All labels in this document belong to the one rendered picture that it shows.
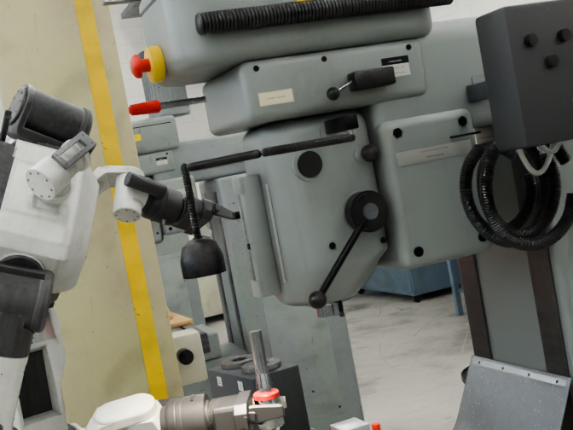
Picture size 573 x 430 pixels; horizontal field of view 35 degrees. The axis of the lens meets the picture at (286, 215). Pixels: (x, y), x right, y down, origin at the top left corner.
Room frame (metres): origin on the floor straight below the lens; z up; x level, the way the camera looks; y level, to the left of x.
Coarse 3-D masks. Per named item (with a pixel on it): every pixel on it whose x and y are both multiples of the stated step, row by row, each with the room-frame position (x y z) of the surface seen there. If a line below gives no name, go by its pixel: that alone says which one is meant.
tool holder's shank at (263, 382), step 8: (256, 336) 1.58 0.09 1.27; (256, 344) 1.58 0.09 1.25; (256, 352) 1.58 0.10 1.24; (264, 352) 1.59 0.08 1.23; (256, 360) 1.58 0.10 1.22; (264, 360) 1.59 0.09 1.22; (256, 368) 1.59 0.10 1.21; (264, 368) 1.58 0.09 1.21; (256, 376) 1.59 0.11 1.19; (264, 376) 1.58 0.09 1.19; (256, 384) 1.59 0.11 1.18; (264, 384) 1.58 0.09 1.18; (272, 384) 1.59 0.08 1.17; (264, 392) 1.58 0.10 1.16
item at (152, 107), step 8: (200, 96) 1.63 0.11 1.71; (136, 104) 1.58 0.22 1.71; (144, 104) 1.58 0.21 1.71; (152, 104) 1.59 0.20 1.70; (160, 104) 1.60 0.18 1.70; (168, 104) 1.60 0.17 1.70; (176, 104) 1.61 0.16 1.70; (184, 104) 1.61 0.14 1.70; (136, 112) 1.58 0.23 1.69; (144, 112) 1.58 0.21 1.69; (152, 112) 1.59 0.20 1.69
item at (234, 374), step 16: (224, 368) 2.03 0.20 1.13; (240, 368) 2.02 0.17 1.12; (272, 368) 1.94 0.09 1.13; (288, 368) 1.94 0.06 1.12; (224, 384) 2.01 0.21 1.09; (240, 384) 1.94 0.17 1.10; (288, 384) 1.94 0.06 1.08; (288, 400) 1.94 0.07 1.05; (288, 416) 1.93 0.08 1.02; (304, 416) 1.95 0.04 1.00
